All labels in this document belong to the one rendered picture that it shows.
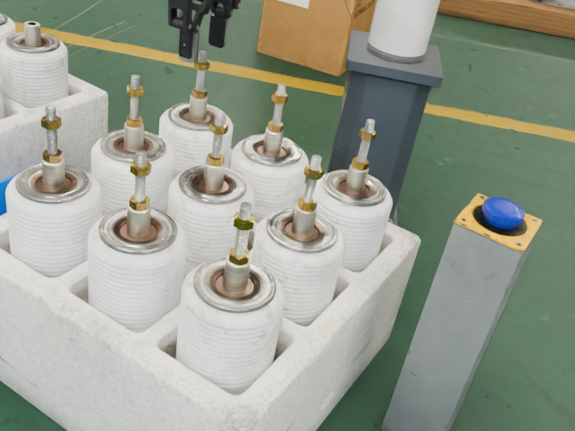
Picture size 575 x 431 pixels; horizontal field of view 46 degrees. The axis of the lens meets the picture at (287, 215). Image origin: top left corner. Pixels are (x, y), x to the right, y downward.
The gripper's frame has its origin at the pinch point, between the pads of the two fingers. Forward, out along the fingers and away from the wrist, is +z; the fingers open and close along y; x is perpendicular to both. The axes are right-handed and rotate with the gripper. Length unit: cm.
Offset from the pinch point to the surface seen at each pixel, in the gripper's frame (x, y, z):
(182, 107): 2.6, 0.6, 9.8
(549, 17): -31, 182, 30
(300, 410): -28.5, -23.6, 25.1
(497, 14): -15, 176, 32
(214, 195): -11.5, -15.1, 9.8
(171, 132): 0.8, -4.6, 10.8
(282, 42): 26, 87, 31
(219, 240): -13.4, -16.4, 14.3
